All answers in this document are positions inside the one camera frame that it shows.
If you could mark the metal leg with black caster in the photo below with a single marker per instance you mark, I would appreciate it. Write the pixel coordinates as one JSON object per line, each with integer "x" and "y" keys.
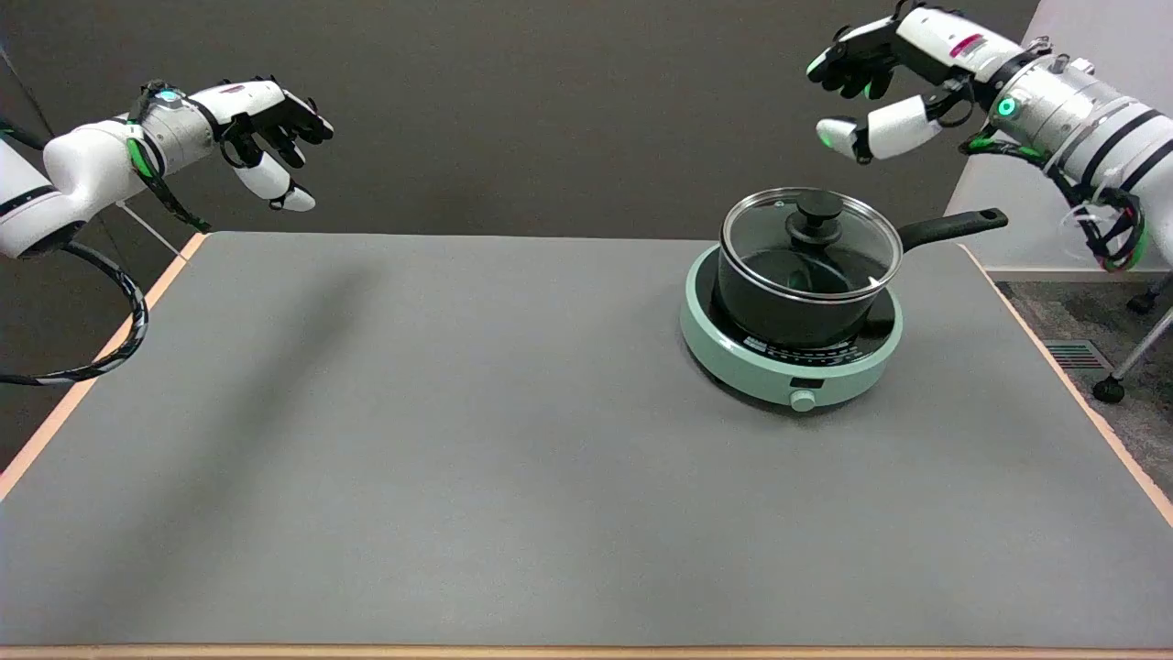
{"x": 1109, "y": 390}

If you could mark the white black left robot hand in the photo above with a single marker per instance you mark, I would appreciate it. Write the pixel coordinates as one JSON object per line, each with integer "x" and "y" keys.
{"x": 247, "y": 99}

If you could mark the black caster wheel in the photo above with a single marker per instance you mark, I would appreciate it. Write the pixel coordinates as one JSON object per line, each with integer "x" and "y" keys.
{"x": 1141, "y": 302}

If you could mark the mint green induction cooker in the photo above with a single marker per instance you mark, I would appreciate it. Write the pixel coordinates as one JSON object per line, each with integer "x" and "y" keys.
{"x": 733, "y": 357}

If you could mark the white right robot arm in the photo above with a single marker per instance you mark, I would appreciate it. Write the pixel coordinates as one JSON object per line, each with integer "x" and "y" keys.
{"x": 1081, "y": 110}

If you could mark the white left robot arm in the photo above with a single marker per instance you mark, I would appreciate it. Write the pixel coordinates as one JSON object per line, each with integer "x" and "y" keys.
{"x": 87, "y": 170}

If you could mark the glass pot lid black knob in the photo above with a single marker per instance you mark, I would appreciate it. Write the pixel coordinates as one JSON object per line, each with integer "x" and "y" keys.
{"x": 816, "y": 220}

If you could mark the grey floor vent grille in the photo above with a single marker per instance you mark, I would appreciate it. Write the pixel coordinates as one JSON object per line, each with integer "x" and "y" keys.
{"x": 1077, "y": 355}

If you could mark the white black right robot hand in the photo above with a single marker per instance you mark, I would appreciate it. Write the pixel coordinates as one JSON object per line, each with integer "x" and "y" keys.
{"x": 935, "y": 41}

